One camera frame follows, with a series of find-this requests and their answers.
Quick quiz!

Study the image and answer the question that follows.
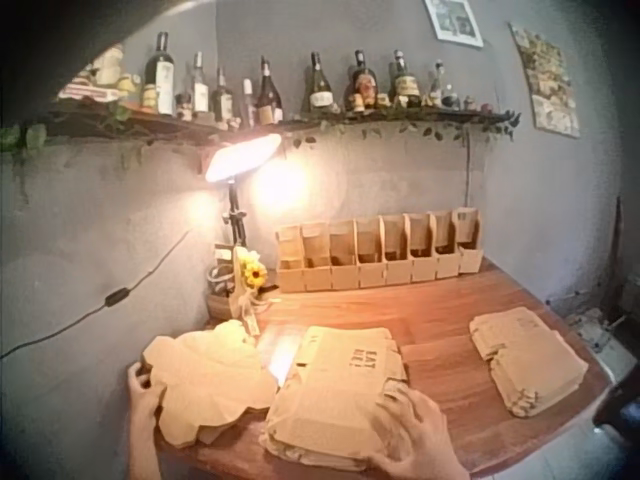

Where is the person's left hand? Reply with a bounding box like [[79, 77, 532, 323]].
[[126, 361, 168, 437]]

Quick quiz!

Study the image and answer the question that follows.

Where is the person's right hand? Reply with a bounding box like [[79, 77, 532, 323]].
[[371, 386, 471, 480]]

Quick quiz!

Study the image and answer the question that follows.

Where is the stack of plain cardboard blanks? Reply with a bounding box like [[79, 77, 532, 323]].
[[141, 319, 279, 449]]

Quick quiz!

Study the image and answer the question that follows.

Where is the stack of printed cardboard blanks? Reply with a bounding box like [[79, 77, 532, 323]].
[[258, 325, 417, 474]]

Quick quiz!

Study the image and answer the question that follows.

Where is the yellow sunflower bouquet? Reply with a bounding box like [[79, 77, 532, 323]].
[[236, 246, 269, 290]]

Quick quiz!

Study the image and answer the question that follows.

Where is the white desk lamp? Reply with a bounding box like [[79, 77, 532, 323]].
[[203, 132, 285, 251]]

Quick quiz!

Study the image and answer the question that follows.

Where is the green leaf garland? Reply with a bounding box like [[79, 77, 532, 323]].
[[0, 102, 523, 202]]

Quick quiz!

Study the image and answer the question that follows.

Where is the row of folded cardboard boxes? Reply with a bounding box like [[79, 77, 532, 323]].
[[274, 206, 485, 294]]

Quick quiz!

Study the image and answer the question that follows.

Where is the wooden shelf with bottles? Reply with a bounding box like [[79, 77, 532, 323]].
[[54, 29, 521, 147]]

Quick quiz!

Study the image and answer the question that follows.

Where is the stack of scalloped cardboard blanks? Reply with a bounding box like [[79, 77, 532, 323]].
[[468, 306, 591, 419]]

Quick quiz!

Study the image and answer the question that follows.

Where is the heap of floor clutter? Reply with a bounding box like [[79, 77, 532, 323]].
[[544, 195, 640, 362]]

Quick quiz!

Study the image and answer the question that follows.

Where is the black object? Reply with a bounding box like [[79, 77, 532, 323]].
[[591, 387, 640, 442]]

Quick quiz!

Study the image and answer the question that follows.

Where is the black lamp cable with switch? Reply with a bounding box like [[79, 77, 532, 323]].
[[0, 227, 201, 360]]

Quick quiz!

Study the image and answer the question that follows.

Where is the white framed wall picture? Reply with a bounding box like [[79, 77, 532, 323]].
[[423, 0, 486, 50]]

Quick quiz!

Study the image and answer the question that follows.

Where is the colourful wall poster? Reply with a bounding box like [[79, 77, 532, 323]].
[[508, 22, 582, 139]]

